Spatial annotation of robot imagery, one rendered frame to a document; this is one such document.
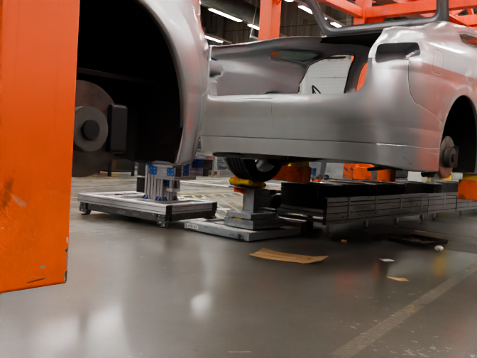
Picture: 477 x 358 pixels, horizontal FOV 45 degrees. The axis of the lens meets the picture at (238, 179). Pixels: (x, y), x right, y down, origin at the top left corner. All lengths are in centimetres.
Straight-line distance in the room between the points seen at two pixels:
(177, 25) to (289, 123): 195
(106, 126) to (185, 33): 47
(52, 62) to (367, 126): 273
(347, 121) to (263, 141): 71
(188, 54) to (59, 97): 105
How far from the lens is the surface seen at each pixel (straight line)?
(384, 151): 369
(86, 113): 191
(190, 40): 219
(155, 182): 605
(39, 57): 117
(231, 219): 539
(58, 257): 121
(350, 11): 757
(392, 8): 768
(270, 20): 616
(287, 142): 398
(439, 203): 821
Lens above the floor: 82
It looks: 3 degrees down
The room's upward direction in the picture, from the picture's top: 4 degrees clockwise
